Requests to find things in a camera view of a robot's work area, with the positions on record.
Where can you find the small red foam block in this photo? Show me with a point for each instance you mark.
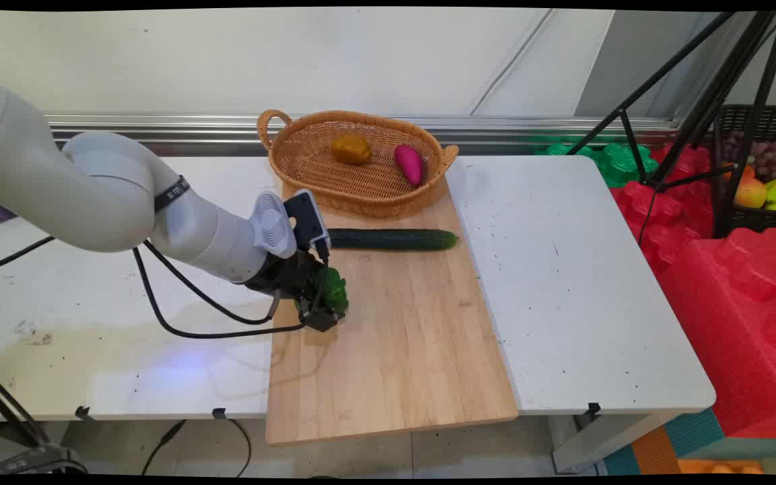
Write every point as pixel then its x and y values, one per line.
pixel 688 162

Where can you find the green foam block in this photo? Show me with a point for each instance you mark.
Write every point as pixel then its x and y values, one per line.
pixel 620 165

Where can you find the woven wicker basket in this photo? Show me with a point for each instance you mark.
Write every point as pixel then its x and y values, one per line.
pixel 361 182

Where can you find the black plastic crate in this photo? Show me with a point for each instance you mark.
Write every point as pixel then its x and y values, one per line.
pixel 765 121

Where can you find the aluminium wall rail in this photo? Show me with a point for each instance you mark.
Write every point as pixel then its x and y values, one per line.
pixel 529 124

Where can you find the yellow-brown potato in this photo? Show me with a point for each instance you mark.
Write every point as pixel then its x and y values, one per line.
pixel 351 149

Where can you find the purple grapes bunch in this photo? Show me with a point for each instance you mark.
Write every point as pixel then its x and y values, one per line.
pixel 768 158

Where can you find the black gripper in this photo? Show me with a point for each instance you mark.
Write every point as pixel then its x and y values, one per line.
pixel 285 276

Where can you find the green bell pepper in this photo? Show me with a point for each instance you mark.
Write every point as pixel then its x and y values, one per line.
pixel 334 291

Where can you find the white table leg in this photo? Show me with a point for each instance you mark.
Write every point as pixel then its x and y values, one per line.
pixel 597 441

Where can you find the orange red mango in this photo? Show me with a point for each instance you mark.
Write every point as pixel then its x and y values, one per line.
pixel 750 194

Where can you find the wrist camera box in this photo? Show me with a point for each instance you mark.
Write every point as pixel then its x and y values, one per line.
pixel 307 219

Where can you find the small orange fruit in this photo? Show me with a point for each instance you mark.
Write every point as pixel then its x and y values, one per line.
pixel 746 172

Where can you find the black table clip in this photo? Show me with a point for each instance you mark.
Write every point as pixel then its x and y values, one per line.
pixel 593 408
pixel 82 412
pixel 219 413

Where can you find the wooden cutting board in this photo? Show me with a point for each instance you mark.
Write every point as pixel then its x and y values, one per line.
pixel 395 337

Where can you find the purple sweet potato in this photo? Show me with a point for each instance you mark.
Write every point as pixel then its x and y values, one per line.
pixel 409 164

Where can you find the dark green cucumber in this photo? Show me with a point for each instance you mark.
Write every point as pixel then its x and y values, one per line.
pixel 395 239

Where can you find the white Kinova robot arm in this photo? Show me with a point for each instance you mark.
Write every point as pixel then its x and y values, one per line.
pixel 91 188

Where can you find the black camera tripod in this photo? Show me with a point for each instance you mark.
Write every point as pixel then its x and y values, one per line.
pixel 718 101

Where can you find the large red foam block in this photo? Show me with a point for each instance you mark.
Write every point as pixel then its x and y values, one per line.
pixel 731 323

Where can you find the black tripod base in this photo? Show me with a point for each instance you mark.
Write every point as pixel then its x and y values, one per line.
pixel 17 431

